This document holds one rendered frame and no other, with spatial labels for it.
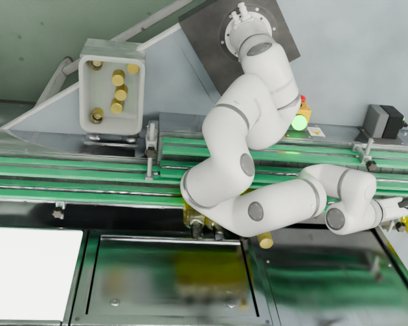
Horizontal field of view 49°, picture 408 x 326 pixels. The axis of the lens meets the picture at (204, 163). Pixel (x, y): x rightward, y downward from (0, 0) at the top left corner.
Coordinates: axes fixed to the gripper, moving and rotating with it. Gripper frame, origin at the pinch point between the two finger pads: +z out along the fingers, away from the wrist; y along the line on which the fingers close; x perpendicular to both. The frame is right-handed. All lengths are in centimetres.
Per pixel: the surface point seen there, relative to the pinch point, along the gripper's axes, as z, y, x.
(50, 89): -52, -86, 73
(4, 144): -77, -65, 44
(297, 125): -9.8, -16.1, 30.1
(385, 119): 13.7, -2.2, 26.2
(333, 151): -2.3, -12.2, 20.1
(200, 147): -37, -30, 29
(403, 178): 19.5, -6.2, 8.6
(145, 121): -40, -47, 44
